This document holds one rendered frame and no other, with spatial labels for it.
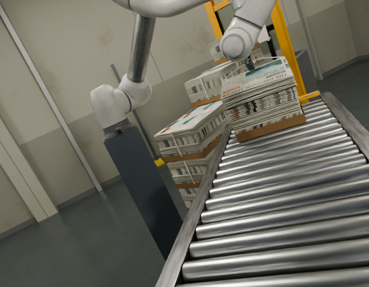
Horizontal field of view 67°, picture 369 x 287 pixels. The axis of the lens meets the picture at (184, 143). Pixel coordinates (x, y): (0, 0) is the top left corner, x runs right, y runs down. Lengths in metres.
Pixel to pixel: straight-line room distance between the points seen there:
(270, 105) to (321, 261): 0.71
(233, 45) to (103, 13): 3.66
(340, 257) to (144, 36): 1.23
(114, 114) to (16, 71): 3.04
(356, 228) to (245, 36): 0.60
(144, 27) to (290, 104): 0.77
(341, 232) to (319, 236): 0.04
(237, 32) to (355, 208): 0.58
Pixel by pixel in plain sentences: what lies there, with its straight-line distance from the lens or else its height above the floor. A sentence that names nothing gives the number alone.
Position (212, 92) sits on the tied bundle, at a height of 0.91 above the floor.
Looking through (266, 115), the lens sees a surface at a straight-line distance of 1.19.
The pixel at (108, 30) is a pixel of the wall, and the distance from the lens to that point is 4.42.
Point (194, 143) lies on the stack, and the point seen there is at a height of 0.72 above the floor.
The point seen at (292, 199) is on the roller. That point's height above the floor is 0.80.
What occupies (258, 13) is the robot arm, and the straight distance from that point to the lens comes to 0.96.
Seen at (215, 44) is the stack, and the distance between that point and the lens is 2.86.
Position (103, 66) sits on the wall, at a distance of 4.33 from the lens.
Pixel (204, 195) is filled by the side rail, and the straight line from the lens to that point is 0.90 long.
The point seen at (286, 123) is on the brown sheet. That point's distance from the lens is 1.21.
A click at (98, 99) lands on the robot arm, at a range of 1.56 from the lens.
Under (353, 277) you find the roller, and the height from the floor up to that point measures 0.80.
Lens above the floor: 1.20
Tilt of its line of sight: 15 degrees down
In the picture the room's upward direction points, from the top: 24 degrees counter-clockwise
